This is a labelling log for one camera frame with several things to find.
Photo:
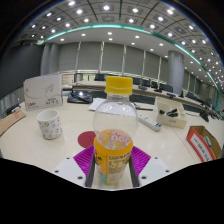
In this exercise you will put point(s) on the open white cardboard box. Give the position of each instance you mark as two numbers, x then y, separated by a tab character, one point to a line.
171	115

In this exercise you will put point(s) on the brown box with red label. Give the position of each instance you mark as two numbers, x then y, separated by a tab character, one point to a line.
201	143

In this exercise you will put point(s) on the flat round red coaster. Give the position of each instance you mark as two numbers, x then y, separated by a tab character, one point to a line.
86	139

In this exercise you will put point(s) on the white power strip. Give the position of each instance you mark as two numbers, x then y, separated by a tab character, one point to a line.
150	122

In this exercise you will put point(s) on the black desk device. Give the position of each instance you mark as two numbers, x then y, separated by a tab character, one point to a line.
11	108

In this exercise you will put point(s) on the flat brown cardboard envelope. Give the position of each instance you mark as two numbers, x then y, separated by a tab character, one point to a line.
10	121

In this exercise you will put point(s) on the white patterned cup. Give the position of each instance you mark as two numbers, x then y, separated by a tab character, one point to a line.
50	125

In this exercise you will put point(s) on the clear yellow-capped drink bottle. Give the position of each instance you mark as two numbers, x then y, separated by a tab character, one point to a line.
115	116

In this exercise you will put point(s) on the row of black office chairs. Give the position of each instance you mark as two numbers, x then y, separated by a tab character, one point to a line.
146	82

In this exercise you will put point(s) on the black flat tray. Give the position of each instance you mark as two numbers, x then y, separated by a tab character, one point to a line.
80	97

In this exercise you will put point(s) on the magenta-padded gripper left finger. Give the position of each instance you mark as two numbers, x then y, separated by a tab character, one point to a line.
81	159

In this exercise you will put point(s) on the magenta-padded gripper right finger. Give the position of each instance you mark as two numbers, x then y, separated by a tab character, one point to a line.
141	159

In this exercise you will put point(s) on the ceiling lights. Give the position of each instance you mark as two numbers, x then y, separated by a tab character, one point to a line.
106	7

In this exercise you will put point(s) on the white paper carton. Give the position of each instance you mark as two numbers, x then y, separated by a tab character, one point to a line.
43	91

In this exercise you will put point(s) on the long curved conference desk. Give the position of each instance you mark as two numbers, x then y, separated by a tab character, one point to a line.
150	91

